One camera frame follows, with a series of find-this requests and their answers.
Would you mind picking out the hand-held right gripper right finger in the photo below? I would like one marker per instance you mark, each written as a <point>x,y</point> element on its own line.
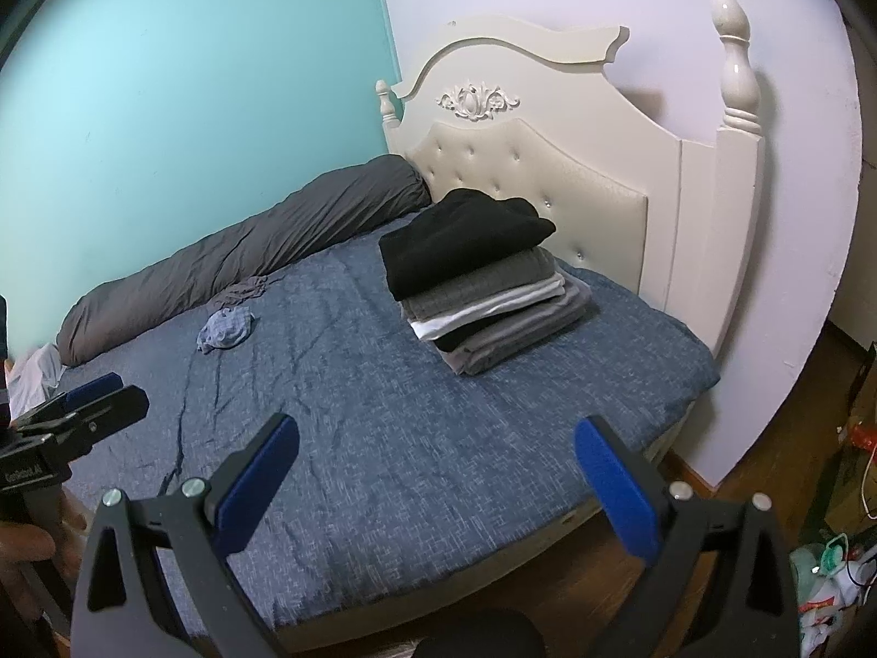
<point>616,493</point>

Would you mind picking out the black folded garment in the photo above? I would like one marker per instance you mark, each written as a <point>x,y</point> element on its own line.
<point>455,341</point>

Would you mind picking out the plain grey folded garment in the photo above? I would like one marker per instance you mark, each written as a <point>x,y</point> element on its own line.
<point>521,336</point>

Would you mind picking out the white folded garment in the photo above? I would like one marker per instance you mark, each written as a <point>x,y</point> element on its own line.
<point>438,327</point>

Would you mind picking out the black pants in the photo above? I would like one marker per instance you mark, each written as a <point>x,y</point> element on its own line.
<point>466,240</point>

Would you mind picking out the blue checked cloth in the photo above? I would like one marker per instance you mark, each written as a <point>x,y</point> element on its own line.
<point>226,329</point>

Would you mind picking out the white green plastic bag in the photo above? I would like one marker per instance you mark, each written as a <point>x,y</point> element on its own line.
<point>822,576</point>

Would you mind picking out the bed with blue sheet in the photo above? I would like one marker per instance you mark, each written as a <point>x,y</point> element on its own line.
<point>411,425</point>

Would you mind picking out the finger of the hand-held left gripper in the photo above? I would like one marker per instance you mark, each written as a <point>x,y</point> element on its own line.
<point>96,387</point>
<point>116,408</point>

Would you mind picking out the cardboard box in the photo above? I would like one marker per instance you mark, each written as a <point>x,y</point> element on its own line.
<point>846,486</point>

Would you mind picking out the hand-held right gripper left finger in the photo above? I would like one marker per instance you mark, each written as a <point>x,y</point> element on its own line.
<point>257,486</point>

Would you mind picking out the red packet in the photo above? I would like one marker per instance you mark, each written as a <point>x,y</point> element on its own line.
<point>863,433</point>

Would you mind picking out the person's left hand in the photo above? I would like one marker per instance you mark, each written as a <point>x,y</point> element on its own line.
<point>20,548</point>

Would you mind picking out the cream bed headboard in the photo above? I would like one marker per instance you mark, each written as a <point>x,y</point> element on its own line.
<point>548,151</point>

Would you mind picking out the light grey sheet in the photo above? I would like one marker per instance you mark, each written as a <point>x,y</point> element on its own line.
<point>38,377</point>

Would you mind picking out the small dark grey cloth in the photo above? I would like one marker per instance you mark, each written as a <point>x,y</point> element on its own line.
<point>240,291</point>

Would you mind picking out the grey knit folded garment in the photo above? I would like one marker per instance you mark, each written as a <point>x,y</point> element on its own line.
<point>479,288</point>

